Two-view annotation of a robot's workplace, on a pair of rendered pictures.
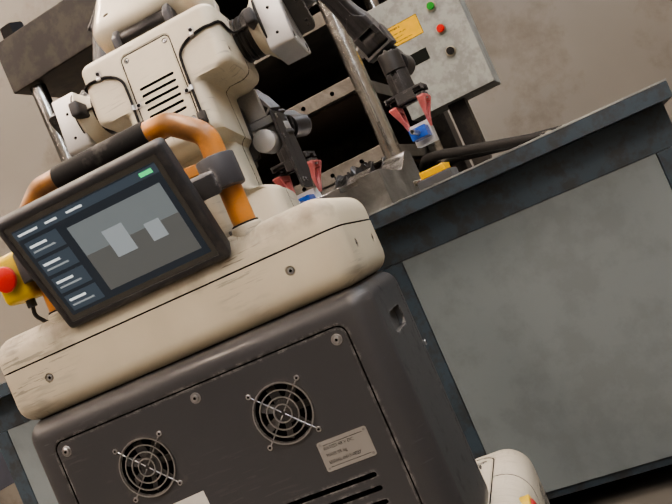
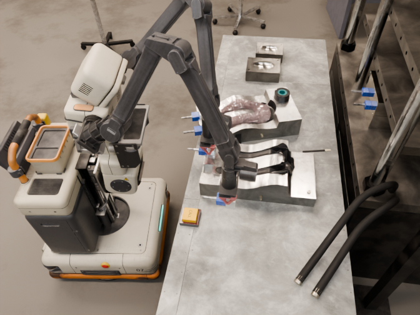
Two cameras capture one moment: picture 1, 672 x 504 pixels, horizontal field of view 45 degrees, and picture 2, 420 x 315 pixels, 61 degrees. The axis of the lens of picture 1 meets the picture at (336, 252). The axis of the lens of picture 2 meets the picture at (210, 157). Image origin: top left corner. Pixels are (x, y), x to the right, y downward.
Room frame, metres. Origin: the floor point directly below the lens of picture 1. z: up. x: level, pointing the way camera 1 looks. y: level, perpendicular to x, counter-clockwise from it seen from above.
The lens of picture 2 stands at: (1.75, -1.09, 2.11)
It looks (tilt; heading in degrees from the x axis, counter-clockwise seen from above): 49 degrees down; 80
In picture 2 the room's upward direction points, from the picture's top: 3 degrees counter-clockwise
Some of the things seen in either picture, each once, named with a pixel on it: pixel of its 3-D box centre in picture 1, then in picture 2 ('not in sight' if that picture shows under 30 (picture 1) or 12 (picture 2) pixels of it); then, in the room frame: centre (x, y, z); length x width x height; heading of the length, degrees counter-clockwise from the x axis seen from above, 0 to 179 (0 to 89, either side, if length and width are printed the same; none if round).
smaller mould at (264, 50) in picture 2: not in sight; (269, 52); (2.49, 0.81, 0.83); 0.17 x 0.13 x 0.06; 159
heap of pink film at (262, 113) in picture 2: not in sight; (246, 110); (2.17, 0.23, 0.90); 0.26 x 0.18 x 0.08; 177
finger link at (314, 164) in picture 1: (308, 176); (209, 145); (1.93, -0.01, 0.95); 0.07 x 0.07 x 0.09; 70
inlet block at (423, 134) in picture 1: (419, 132); (219, 199); (1.91, -0.30, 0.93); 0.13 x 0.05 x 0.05; 159
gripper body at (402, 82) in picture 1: (402, 86); (229, 180); (1.95, -0.31, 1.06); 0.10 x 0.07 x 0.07; 69
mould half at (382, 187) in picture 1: (364, 194); (258, 168); (2.13, -0.13, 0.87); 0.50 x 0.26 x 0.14; 159
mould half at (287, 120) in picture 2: not in sight; (246, 115); (2.18, 0.23, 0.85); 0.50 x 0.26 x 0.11; 177
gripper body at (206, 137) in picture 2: (289, 152); (209, 130); (1.94, 0.01, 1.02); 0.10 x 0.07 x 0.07; 70
